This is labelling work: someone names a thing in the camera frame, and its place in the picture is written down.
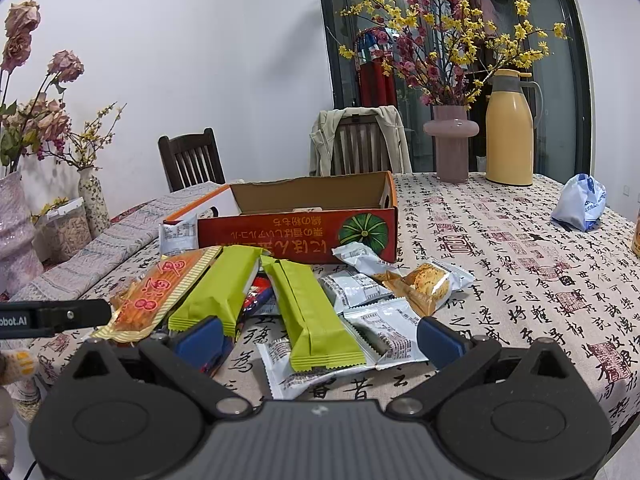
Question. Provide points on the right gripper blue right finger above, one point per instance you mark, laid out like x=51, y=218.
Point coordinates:
x=438, y=343

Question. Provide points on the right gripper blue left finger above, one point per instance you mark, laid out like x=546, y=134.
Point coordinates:
x=202, y=345

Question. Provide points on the white grey snack packet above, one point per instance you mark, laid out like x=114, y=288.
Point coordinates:
x=389, y=328

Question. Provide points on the green snack bar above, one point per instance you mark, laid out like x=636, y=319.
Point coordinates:
x=221, y=291
x=318, y=338

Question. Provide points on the orange gold snack packet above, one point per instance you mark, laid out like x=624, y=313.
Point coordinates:
x=147, y=303

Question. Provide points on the large pale pink vase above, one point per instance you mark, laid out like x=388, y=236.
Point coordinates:
x=19, y=261

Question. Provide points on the patterned folded cloth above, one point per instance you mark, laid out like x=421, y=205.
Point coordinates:
x=71, y=279

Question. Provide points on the clear seed container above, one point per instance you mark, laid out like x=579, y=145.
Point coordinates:
x=65, y=229

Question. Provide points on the calligraphy tablecloth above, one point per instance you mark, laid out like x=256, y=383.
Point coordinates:
x=532, y=279

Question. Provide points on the floral ceramic vase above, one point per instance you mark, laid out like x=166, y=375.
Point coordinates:
x=90, y=190

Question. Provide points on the red orange cardboard box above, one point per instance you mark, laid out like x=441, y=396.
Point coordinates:
x=301, y=219

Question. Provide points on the yellow twig branches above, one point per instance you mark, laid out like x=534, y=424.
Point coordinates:
x=80, y=149

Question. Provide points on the dark wooden chair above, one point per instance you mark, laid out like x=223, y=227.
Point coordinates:
x=191, y=159

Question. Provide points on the blue white plastic bag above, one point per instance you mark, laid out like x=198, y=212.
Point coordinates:
x=581, y=203

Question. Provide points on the wooden chair with jacket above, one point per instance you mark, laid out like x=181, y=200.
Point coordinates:
x=359, y=147

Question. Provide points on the pink glass vase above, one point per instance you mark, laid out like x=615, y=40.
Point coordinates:
x=451, y=129

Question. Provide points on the yellow thermos jug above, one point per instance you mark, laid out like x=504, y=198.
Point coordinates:
x=513, y=113

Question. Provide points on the beige jacket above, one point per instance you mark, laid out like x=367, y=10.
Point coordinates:
x=388, y=119

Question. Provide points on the red blue hanging garment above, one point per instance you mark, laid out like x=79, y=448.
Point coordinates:
x=372, y=70

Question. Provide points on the yellow and red flower branches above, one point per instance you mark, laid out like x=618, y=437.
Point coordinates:
x=446, y=49

